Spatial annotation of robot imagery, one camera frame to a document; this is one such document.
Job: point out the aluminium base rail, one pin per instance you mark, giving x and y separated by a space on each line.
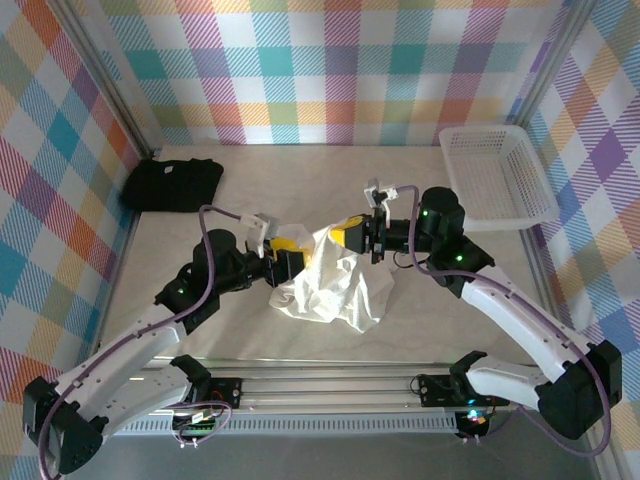
325 390

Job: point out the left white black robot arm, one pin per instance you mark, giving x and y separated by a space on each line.
125 345

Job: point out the folded black t-shirt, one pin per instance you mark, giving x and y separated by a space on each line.
165 182

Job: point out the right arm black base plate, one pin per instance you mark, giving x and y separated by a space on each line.
435 392

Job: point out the aluminium frame post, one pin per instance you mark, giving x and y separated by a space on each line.
552 60
120 95

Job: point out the white t-shirt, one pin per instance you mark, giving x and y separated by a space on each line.
335 285

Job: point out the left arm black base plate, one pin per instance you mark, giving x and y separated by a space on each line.
225 392

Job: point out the white plastic mesh basket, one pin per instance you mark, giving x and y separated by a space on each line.
500 175

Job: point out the controller board with coloured light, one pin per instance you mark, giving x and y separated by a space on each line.
475 420

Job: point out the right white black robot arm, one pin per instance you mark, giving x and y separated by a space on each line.
525 325

